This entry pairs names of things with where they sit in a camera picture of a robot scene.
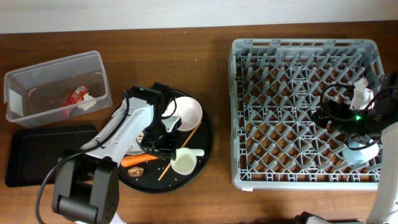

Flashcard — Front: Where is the grey plate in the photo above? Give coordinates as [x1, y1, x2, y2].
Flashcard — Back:
[126, 132, 144, 155]

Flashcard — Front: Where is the white cup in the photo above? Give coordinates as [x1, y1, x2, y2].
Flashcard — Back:
[171, 148, 197, 175]

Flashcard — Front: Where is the pink-white bowl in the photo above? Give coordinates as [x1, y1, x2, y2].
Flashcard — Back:
[163, 96, 203, 131]

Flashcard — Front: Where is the orange carrot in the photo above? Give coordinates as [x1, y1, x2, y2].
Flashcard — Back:
[121, 154, 159, 167]

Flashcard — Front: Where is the white plastic fork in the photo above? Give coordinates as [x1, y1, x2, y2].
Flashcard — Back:
[188, 149, 205, 157]

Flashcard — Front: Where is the brown walnut piece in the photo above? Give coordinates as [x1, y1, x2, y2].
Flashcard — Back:
[127, 167, 144, 177]

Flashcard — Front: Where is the light blue cup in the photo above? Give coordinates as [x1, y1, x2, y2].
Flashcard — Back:
[342, 141, 379, 166]

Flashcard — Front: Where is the white tissue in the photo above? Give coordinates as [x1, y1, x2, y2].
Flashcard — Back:
[78, 93, 96, 111]

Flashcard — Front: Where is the red snack wrapper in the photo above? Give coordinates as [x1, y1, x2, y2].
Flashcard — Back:
[62, 85, 90, 117]

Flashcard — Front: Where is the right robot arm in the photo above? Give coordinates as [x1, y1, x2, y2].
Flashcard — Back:
[310, 72, 397, 223]

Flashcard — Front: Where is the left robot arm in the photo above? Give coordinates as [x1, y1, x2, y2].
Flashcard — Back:
[52, 83, 181, 223]

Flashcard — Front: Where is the grey dishwasher rack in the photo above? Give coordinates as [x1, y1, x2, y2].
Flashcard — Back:
[228, 39, 384, 190]

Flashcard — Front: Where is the clear plastic waste bin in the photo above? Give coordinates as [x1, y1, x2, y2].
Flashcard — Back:
[4, 51, 113, 128]

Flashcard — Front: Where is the round black serving tray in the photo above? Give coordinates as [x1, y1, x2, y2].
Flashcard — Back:
[105, 88, 215, 194]

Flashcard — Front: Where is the wooden chopstick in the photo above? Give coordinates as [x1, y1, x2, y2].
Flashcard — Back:
[158, 121, 202, 181]

